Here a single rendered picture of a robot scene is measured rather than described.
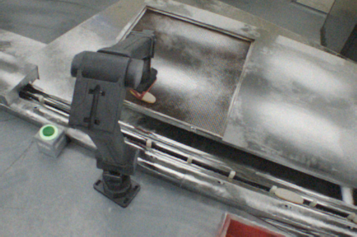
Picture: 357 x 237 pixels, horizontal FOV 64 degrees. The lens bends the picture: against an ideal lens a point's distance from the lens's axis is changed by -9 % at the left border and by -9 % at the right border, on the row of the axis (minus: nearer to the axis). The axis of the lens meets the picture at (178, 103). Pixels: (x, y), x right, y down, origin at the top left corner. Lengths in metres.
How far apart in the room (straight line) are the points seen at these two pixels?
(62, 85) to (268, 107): 0.78
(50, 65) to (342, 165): 1.18
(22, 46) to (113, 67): 1.03
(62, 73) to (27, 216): 0.60
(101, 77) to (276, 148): 0.72
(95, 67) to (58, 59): 0.88
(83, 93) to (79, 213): 0.51
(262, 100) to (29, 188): 0.83
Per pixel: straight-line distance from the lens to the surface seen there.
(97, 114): 0.49
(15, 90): 1.15
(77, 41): 1.46
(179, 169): 0.96
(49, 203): 0.96
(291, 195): 1.03
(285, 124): 1.13
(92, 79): 0.50
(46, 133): 0.99
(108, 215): 0.92
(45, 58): 1.39
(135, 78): 0.49
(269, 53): 1.32
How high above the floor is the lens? 1.67
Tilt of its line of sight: 46 degrees down
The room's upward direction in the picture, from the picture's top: 12 degrees clockwise
